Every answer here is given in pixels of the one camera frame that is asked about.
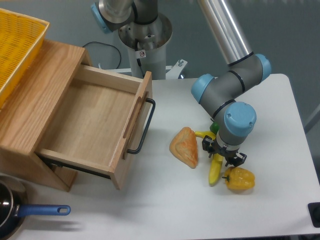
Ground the frying pan blue handle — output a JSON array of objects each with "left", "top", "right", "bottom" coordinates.
[{"left": 0, "top": 176, "right": 71, "bottom": 240}]

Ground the wooden drawer cabinet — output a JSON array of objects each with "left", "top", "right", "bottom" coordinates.
[{"left": 0, "top": 39, "right": 92, "bottom": 192}]

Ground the yellow plastic basket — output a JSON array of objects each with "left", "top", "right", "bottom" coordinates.
[{"left": 0, "top": 8, "right": 50, "bottom": 106}]

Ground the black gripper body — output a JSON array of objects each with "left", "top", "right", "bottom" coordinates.
[{"left": 212, "top": 141, "right": 240, "bottom": 160}]

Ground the green toy bell pepper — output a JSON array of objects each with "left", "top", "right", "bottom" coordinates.
[{"left": 209, "top": 122, "right": 220, "bottom": 135}]

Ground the yellow toy banana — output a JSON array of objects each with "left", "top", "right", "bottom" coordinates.
[{"left": 195, "top": 131, "right": 223, "bottom": 187}]

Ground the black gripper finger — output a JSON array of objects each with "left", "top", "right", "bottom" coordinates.
[
  {"left": 201, "top": 135, "right": 215, "bottom": 158},
  {"left": 225, "top": 152, "right": 247, "bottom": 167}
]

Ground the black metal drawer handle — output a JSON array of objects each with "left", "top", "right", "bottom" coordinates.
[{"left": 126, "top": 97, "right": 156, "bottom": 155}]

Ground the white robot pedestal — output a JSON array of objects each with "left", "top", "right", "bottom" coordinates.
[{"left": 117, "top": 12, "right": 188, "bottom": 80}]

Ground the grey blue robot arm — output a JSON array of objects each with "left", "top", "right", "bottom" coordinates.
[{"left": 91, "top": 0, "right": 272, "bottom": 167}]

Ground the yellow toy bell pepper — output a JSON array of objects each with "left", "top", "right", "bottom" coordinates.
[{"left": 221, "top": 166, "right": 256, "bottom": 191}]

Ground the black floor cable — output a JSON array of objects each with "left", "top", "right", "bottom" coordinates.
[{"left": 81, "top": 41, "right": 122, "bottom": 69}]

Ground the open wooden drawer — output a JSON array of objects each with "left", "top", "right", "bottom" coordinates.
[{"left": 36, "top": 65, "right": 155, "bottom": 190}]

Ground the toy croissant bread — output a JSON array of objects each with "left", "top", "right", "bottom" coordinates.
[{"left": 169, "top": 127, "right": 198, "bottom": 169}]

